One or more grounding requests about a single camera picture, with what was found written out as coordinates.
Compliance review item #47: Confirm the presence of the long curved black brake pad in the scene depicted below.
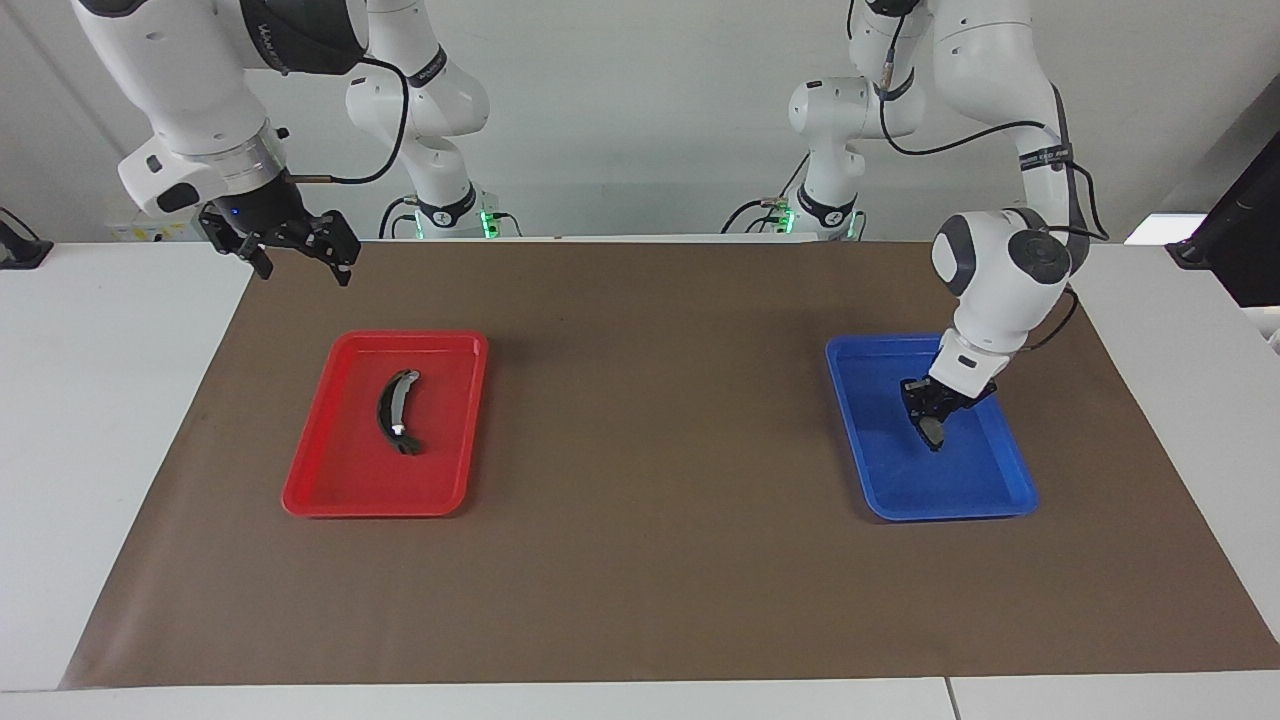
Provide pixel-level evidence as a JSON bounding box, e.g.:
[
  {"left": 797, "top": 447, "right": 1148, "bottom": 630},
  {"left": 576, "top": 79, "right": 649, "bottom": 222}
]
[{"left": 376, "top": 369, "right": 424, "bottom": 457}]

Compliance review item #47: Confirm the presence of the blue plastic tray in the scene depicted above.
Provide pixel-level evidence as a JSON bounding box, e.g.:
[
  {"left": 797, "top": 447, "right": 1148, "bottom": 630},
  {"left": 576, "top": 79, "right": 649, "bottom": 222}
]
[{"left": 825, "top": 334, "right": 1039, "bottom": 523}]

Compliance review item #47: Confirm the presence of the red plastic tray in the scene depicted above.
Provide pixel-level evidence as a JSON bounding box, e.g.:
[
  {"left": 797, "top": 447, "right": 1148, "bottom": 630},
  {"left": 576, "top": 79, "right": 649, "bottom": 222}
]
[{"left": 281, "top": 330, "right": 489, "bottom": 519}]

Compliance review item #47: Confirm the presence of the brown table mat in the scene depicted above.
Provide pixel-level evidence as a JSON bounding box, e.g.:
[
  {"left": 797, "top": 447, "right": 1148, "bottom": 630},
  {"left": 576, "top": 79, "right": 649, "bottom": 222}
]
[{"left": 60, "top": 240, "right": 1280, "bottom": 691}]

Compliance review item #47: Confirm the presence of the black monitor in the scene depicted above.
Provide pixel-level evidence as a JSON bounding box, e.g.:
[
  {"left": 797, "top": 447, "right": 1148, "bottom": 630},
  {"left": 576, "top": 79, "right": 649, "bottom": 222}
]
[{"left": 1165, "top": 130, "right": 1280, "bottom": 307}]

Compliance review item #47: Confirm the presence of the black right base cable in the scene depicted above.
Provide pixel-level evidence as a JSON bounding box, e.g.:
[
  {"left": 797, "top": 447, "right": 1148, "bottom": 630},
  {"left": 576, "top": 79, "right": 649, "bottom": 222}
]
[{"left": 378, "top": 195, "right": 421, "bottom": 241}]

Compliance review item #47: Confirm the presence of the black base cable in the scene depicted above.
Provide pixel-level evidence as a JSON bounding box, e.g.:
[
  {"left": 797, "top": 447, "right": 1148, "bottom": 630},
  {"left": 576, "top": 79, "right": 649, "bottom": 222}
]
[
  {"left": 722, "top": 198, "right": 791, "bottom": 234},
  {"left": 378, "top": 195, "right": 421, "bottom": 241}
]

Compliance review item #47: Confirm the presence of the white wall socket box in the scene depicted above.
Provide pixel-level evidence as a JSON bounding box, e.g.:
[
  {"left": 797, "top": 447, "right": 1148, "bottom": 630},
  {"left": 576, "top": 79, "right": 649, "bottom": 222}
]
[{"left": 105, "top": 210, "right": 211, "bottom": 242}]

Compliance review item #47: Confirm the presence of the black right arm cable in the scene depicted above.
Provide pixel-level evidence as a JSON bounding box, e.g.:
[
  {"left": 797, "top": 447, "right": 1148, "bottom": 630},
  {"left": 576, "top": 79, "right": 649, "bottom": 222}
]
[{"left": 288, "top": 55, "right": 412, "bottom": 186}]

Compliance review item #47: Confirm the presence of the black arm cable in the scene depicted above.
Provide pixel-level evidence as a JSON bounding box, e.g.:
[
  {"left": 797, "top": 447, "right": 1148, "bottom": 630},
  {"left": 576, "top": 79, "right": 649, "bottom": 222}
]
[
  {"left": 288, "top": 55, "right": 412, "bottom": 186},
  {"left": 875, "top": 0, "right": 1111, "bottom": 353}
]

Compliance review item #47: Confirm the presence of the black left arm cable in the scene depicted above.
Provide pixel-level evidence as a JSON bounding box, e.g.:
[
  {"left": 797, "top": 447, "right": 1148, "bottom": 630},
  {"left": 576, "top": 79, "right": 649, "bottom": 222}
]
[{"left": 875, "top": 0, "right": 1111, "bottom": 353}]

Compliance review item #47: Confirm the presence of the black left base cable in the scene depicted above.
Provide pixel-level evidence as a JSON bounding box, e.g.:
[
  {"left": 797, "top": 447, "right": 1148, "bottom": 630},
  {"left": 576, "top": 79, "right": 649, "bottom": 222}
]
[{"left": 722, "top": 198, "right": 791, "bottom": 234}]

